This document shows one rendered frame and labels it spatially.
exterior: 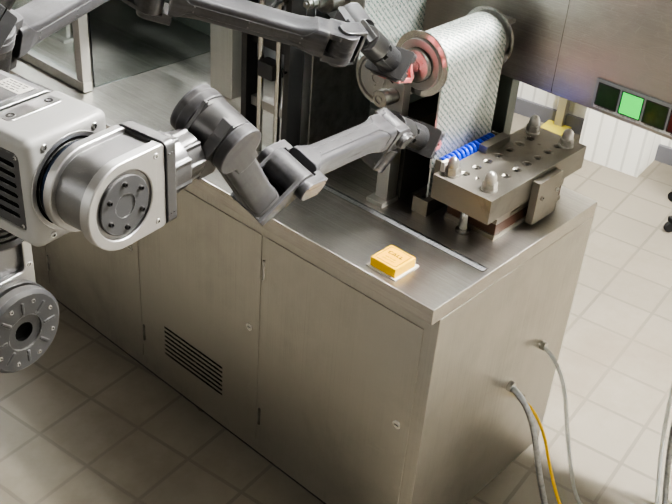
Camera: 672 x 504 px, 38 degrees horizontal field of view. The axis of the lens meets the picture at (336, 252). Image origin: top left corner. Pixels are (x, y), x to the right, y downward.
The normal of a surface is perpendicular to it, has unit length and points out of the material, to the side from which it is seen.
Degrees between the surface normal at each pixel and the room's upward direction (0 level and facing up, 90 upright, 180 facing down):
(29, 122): 0
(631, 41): 90
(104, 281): 90
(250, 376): 90
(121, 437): 0
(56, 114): 0
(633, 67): 90
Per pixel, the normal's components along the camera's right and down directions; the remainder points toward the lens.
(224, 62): -0.68, 0.36
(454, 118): 0.73, 0.41
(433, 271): 0.07, -0.83
